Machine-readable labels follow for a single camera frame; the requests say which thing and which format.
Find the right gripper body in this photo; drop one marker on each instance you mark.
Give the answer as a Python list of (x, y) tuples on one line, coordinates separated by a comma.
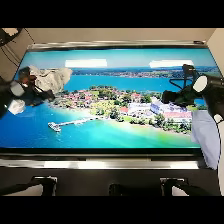
[(172, 97)]

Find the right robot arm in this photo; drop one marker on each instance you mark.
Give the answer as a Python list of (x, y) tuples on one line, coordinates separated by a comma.
[(210, 87)]

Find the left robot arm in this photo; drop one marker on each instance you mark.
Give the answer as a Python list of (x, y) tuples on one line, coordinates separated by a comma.
[(7, 90)]

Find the light blue garment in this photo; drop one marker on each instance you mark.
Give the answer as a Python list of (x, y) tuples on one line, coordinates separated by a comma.
[(207, 136)]

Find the beige garment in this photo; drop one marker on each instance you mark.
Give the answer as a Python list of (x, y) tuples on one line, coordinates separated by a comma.
[(50, 80)]

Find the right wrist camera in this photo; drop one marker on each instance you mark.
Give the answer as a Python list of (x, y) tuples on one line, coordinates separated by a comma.
[(187, 70)]

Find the silver frame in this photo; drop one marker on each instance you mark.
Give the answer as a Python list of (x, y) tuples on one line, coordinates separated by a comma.
[(100, 164)]

